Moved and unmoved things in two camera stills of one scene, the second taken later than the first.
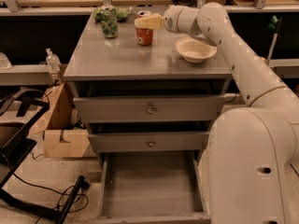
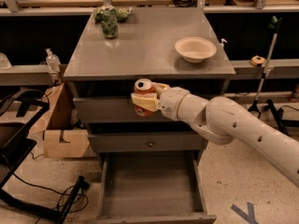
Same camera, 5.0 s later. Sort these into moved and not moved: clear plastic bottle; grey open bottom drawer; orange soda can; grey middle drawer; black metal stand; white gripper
Moved: white gripper; orange soda can
Not moved: grey middle drawer; grey open bottom drawer; black metal stand; clear plastic bottle
